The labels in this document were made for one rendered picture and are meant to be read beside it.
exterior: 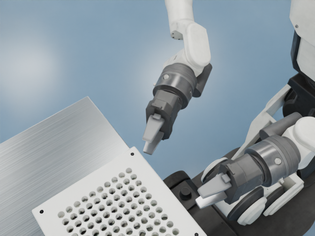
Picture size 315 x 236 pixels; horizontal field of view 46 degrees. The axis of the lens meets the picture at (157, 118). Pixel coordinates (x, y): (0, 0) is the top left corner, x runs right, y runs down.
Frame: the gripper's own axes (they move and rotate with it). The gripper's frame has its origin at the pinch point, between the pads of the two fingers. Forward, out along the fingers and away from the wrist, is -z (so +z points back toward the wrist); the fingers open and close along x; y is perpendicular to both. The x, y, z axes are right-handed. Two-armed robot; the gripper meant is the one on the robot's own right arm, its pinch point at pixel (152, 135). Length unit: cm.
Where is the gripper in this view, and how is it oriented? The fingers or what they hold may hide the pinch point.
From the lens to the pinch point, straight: 79.3
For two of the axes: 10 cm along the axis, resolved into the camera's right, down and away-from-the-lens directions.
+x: 0.0, 5.6, 8.3
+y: -9.3, -3.0, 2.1
